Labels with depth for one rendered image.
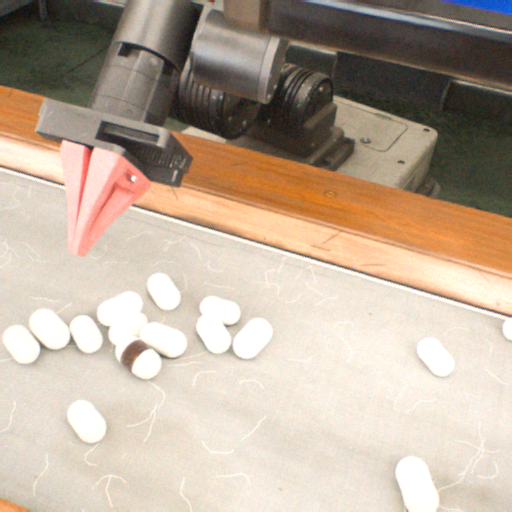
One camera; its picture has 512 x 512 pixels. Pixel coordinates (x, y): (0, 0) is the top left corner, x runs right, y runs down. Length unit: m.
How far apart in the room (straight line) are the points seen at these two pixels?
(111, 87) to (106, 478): 0.27
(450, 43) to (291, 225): 0.41
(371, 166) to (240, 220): 0.66
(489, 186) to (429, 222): 1.57
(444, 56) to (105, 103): 0.32
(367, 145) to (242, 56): 0.84
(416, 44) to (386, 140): 1.13
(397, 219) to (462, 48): 0.42
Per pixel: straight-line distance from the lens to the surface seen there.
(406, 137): 1.34
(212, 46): 0.48
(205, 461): 0.44
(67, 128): 0.47
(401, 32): 0.19
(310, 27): 0.20
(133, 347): 0.47
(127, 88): 0.47
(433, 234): 0.60
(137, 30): 0.49
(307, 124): 1.09
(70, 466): 0.44
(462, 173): 2.21
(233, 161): 0.65
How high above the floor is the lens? 1.12
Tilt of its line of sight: 41 degrees down
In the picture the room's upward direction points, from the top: 6 degrees clockwise
